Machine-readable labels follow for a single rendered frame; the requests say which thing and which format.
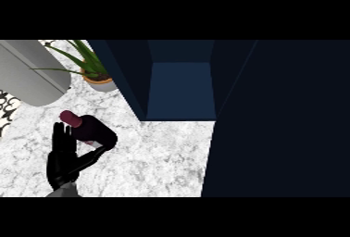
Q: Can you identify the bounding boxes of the dark blue cabinet door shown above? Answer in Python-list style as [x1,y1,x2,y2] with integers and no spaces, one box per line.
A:
[200,39,350,198]

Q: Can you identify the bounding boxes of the black and white patterned tile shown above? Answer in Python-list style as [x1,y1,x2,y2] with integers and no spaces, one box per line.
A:
[0,89,24,139]

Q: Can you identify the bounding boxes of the green potted plant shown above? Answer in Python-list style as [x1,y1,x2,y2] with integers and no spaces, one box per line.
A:
[30,39,120,93]

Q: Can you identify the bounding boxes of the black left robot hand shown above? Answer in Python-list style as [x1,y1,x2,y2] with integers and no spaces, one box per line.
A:
[46,121,108,191]

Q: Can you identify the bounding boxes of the dark red wine bottle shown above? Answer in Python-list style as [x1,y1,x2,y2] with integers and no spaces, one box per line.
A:
[60,109,120,150]

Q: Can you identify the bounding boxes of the dark blue cabinet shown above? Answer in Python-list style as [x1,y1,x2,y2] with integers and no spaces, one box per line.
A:
[86,39,261,122]

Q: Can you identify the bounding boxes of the grey rounded appliance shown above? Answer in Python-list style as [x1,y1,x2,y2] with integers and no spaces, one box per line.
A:
[0,39,73,107]

